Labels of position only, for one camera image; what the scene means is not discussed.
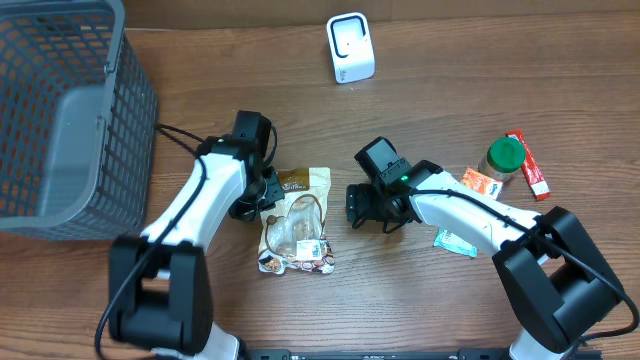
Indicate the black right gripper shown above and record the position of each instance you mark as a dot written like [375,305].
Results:
[357,205]

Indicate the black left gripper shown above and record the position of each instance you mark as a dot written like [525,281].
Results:
[270,190]

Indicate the beige snack bag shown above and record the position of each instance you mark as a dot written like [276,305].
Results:
[294,231]

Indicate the teal wet wipes pack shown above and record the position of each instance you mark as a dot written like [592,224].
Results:
[454,244]

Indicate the orange Kleenex tissue pack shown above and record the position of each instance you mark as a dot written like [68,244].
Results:
[481,183]

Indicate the green lid jar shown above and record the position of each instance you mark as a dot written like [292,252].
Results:
[503,158]

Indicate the red stick sachet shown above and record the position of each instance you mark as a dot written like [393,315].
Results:
[532,172]

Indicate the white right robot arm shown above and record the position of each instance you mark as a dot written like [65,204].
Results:
[559,285]

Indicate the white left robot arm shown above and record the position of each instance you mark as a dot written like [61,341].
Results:
[160,297]

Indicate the white barcode scanner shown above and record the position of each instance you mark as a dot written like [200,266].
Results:
[351,47]

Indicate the grey plastic basket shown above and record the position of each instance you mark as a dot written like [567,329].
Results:
[78,116]

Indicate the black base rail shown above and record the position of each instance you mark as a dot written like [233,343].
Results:
[461,354]

